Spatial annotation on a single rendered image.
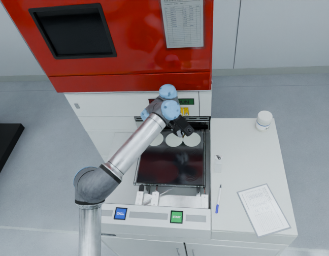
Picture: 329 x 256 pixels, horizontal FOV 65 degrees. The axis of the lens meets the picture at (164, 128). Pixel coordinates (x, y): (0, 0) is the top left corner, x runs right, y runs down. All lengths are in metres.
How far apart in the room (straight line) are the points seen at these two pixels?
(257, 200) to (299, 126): 1.67
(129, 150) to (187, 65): 0.48
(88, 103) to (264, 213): 1.07
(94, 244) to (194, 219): 0.43
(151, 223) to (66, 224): 1.36
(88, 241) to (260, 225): 0.70
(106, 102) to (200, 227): 0.83
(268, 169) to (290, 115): 1.61
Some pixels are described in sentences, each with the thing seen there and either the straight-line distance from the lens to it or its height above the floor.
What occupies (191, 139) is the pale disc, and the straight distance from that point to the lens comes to 1.48.
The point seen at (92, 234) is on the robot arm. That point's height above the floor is 1.13.
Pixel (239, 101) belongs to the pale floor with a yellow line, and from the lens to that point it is 2.94.
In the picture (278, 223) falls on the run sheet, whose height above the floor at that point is 0.97.
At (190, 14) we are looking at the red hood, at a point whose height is 1.61.
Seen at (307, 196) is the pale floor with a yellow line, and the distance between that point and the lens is 2.45.
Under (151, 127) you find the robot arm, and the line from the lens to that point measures 0.95.
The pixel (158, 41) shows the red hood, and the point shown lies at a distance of 1.11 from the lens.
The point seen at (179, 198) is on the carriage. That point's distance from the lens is 1.33.
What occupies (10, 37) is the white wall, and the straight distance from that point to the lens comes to 3.63.
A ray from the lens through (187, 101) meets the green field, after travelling 1.40.
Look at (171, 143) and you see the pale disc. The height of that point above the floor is 0.90.
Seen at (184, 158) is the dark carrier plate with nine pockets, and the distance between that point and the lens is 1.42.
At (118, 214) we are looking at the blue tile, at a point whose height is 0.96.
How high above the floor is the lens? 2.11
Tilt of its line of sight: 51 degrees down
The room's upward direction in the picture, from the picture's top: 11 degrees counter-clockwise
